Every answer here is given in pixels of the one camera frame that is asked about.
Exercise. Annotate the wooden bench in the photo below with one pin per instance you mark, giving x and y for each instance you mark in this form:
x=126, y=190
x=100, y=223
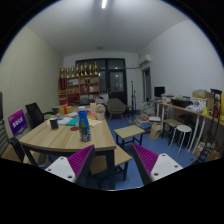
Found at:
x=121, y=156

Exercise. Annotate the white open booklet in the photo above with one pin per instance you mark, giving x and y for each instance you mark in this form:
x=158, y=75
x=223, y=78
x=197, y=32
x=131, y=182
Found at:
x=65, y=120

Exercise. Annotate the wooden stool black legs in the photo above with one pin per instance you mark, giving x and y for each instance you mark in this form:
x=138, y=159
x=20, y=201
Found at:
x=171, y=122

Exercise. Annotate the white wall air conditioner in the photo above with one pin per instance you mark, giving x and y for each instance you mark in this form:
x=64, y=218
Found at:
x=145, y=60

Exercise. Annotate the teal book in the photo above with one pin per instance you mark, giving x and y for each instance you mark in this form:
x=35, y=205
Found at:
x=72, y=122

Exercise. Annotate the pink flowers in white pot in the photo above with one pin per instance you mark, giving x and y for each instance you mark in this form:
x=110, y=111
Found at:
x=100, y=110

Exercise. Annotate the wooden shelf unit with trophies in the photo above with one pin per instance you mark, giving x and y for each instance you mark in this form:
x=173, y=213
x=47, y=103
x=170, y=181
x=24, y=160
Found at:
x=78, y=86

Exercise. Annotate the black metal rack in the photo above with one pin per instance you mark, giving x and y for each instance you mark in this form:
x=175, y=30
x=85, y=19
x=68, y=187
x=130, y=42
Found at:
x=213, y=120

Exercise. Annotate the blue drink bottle white cap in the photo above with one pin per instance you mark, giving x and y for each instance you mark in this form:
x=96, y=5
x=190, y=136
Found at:
x=84, y=125

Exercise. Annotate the black computer monitor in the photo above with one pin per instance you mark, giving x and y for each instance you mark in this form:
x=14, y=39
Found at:
x=159, y=91

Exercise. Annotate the grey armchair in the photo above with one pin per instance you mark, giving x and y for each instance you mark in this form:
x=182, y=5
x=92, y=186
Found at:
x=116, y=106

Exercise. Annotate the cardboard box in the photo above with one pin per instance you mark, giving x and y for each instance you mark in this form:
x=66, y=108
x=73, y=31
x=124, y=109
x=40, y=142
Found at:
x=201, y=95

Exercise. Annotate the white round stool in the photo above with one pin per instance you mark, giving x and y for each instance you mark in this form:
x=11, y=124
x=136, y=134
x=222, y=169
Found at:
x=184, y=128

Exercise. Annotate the black floor stand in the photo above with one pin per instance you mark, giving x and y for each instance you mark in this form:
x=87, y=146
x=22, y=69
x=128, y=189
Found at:
x=133, y=96

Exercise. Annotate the small low wooden table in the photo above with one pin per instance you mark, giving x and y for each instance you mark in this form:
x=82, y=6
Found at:
x=129, y=131

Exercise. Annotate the pale yellow paper envelope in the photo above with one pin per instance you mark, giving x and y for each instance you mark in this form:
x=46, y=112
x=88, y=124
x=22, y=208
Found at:
x=94, y=122

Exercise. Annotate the dark mug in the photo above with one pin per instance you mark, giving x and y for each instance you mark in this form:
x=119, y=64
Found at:
x=54, y=124

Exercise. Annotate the brown paper bag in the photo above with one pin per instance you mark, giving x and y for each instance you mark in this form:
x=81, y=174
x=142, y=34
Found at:
x=155, y=132

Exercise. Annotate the long wooden side desk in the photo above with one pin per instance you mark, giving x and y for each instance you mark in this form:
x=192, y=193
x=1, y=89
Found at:
x=186, y=110

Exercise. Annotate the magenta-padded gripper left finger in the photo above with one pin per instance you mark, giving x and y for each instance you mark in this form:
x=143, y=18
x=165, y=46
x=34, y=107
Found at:
x=63, y=168

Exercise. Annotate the black office chair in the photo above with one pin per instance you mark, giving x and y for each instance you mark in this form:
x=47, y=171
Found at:
x=34, y=114

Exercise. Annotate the pile of books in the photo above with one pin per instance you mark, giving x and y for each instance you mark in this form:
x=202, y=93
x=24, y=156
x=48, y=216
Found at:
x=146, y=115

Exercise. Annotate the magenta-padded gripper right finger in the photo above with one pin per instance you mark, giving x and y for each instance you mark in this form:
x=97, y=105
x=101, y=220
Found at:
x=163, y=165

